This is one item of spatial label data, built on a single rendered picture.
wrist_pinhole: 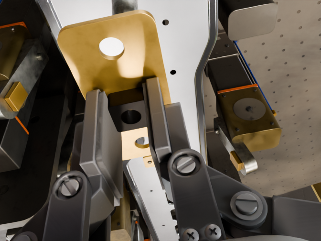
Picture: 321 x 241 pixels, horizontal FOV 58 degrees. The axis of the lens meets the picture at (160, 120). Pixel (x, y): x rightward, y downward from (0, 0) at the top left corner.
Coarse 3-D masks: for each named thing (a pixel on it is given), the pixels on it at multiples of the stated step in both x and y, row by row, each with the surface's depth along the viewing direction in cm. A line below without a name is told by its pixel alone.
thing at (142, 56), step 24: (72, 24) 11; (96, 24) 11; (120, 24) 11; (144, 24) 11; (72, 48) 11; (96, 48) 11; (144, 48) 12; (72, 72) 12; (96, 72) 12; (120, 72) 12; (144, 72) 12; (120, 96) 13; (168, 96) 13; (120, 120) 13; (144, 120) 13; (144, 144) 16
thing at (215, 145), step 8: (208, 136) 100; (216, 136) 100; (208, 144) 98; (216, 144) 98; (208, 152) 96; (216, 152) 95; (224, 152) 95; (208, 160) 101; (216, 160) 93; (224, 160) 93; (216, 168) 91; (224, 168) 91; (232, 168) 90; (232, 176) 89
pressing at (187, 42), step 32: (64, 0) 35; (96, 0) 36; (160, 0) 37; (192, 0) 37; (160, 32) 40; (192, 32) 40; (192, 64) 44; (192, 96) 49; (192, 128) 55; (128, 160) 60; (160, 192) 71; (160, 224) 84
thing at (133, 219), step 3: (132, 213) 78; (132, 216) 77; (135, 216) 78; (132, 219) 77; (135, 219) 78; (132, 222) 77; (135, 222) 80; (132, 225) 77; (132, 228) 77; (132, 231) 76; (132, 234) 76; (132, 237) 76; (132, 240) 76
